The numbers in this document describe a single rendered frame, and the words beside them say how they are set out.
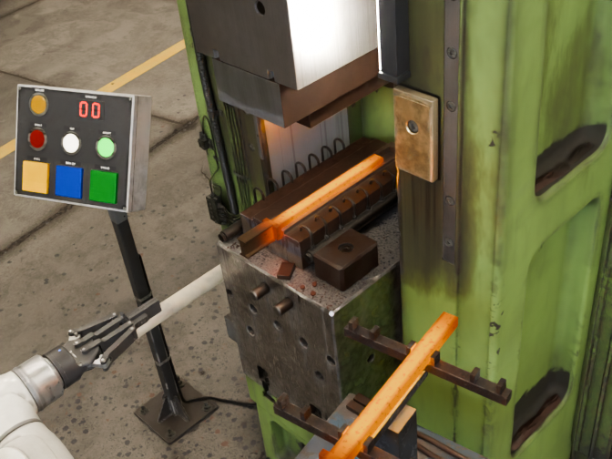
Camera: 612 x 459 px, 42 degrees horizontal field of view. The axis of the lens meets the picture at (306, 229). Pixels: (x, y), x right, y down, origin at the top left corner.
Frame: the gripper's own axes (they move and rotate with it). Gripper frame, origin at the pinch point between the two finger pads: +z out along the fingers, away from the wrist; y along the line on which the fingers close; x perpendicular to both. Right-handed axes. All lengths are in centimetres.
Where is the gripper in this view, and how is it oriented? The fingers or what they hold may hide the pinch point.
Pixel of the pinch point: (144, 313)
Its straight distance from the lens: 158.5
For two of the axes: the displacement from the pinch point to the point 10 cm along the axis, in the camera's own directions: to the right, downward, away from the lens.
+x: -1.0, -7.9, -6.0
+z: 7.1, -4.8, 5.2
